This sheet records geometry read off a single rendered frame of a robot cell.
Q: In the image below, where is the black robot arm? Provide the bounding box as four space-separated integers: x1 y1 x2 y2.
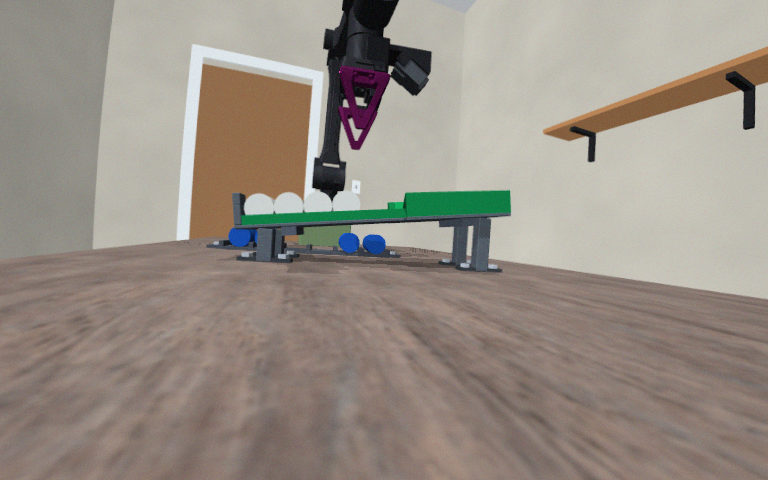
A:
312 0 432 201

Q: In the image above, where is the white cylinder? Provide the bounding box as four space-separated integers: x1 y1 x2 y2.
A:
244 193 275 215
332 191 360 211
274 192 305 213
304 191 333 212

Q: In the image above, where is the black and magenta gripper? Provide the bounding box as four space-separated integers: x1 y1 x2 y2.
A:
339 33 390 150

